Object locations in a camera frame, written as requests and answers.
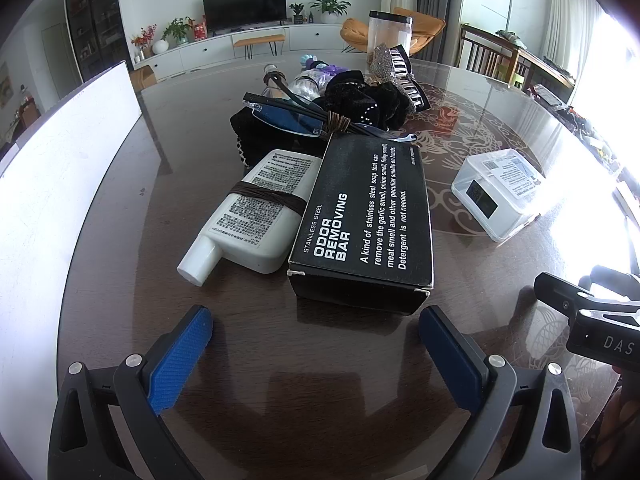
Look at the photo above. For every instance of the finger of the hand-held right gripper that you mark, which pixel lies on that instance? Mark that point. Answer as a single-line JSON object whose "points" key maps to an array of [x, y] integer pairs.
{"points": [[612, 280], [555, 292]]}

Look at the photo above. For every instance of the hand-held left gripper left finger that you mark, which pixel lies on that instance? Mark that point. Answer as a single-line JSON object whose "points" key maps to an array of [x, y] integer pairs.
{"points": [[180, 360]]}

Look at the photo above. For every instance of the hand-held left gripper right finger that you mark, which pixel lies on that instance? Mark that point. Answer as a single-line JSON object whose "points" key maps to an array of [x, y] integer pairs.
{"points": [[450, 360]]}

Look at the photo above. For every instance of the black printed cardboard box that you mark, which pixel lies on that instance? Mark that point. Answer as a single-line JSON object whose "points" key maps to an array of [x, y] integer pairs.
{"points": [[370, 220]]}

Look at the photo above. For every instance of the gold cream tube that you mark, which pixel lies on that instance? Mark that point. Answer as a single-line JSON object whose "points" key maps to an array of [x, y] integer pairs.
{"points": [[279, 91]]}

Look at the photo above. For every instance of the purple plastic toy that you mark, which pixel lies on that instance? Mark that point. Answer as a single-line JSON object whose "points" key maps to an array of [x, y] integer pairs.
{"points": [[330, 69]]}

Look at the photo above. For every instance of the person's right hand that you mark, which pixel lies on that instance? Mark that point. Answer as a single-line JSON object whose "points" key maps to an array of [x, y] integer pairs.
{"points": [[627, 415]]}

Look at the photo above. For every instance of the white plastic box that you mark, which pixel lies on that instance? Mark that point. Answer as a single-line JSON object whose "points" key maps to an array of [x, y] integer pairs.
{"points": [[500, 210]]}

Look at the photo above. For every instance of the white lotion bottle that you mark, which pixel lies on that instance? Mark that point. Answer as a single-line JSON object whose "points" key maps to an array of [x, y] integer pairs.
{"points": [[260, 230]]}

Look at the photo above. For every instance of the white board panel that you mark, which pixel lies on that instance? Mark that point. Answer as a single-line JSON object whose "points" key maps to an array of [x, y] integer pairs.
{"points": [[50, 210]]}

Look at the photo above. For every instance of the black velvet scrunchie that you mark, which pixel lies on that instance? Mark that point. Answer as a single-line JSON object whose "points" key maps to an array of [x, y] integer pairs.
{"points": [[400, 102]]}

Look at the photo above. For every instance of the wooden chair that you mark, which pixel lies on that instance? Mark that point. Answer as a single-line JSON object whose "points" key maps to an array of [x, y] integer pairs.
{"points": [[480, 52]]}

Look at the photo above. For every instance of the black and silver hair clip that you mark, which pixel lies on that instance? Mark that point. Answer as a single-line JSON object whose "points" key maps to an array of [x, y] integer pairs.
{"points": [[407, 77]]}

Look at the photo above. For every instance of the blue folding glasses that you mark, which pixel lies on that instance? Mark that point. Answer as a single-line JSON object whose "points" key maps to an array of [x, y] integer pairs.
{"points": [[280, 115]]}

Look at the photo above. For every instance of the white sheer curtain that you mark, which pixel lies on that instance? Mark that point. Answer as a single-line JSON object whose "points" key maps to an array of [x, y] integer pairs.
{"points": [[575, 15]]}

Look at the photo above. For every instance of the black velvet bow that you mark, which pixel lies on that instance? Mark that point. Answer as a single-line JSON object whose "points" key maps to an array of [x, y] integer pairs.
{"points": [[365, 102]]}

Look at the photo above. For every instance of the rhinestone hair clip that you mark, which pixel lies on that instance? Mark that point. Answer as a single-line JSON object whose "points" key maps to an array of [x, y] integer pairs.
{"points": [[382, 60]]}

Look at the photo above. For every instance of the bag of cotton swabs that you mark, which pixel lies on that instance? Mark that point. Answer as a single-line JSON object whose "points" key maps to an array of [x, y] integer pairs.
{"points": [[307, 87]]}

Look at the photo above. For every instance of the clear jar with black lid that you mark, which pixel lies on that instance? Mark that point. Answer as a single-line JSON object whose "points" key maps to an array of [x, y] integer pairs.
{"points": [[390, 35]]}

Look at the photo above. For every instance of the white television cabinet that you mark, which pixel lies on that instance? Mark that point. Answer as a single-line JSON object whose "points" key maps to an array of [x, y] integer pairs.
{"points": [[210, 52]]}

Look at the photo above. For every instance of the round white vase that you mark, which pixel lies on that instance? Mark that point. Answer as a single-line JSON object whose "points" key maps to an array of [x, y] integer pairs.
{"points": [[160, 47]]}

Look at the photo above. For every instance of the red flowers in vase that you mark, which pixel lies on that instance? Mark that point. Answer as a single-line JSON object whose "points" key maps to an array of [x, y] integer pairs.
{"points": [[144, 40]]}

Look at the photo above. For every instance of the teal plastic toy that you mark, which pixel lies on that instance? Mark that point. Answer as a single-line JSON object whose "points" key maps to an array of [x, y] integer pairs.
{"points": [[309, 60]]}

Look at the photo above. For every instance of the orange lounge chair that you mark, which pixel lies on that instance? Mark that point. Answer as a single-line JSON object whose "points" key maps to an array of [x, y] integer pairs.
{"points": [[357, 30]]}

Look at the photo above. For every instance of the red gift box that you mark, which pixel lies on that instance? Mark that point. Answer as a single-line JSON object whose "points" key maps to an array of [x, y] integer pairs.
{"points": [[200, 31]]}

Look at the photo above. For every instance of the orange bench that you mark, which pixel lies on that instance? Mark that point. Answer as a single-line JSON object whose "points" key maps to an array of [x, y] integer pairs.
{"points": [[257, 40]]}

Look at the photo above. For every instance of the leafy potted plant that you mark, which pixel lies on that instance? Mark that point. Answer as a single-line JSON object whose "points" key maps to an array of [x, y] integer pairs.
{"points": [[177, 30]]}

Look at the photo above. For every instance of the dark glass cabinet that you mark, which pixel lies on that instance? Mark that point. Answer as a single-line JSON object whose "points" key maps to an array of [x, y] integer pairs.
{"points": [[95, 20]]}

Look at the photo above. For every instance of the black television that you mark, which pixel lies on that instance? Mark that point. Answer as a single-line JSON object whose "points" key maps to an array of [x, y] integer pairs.
{"points": [[245, 7]]}

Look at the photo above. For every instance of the large potted plant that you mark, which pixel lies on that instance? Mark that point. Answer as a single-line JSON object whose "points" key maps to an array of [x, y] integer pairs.
{"points": [[330, 7]]}

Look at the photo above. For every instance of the small plant in dark pot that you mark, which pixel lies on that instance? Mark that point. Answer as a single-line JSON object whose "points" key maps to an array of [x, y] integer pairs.
{"points": [[297, 15]]}

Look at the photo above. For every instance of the framed wall painting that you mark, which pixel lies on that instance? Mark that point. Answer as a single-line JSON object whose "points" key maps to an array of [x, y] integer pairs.
{"points": [[5, 85]]}

